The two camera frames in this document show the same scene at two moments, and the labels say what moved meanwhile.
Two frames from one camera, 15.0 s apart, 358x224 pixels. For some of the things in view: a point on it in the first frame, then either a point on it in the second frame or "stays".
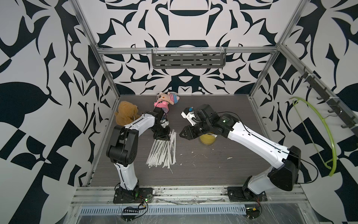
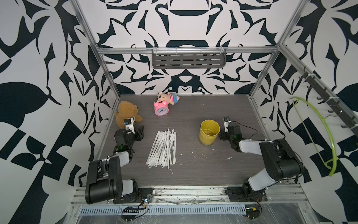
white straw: x=154 y=153 stays
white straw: x=151 y=153 stays
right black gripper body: x=200 y=128 → x=225 y=136
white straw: x=168 y=151 stays
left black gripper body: x=161 y=133 → x=138 y=136
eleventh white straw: x=174 y=160 stays
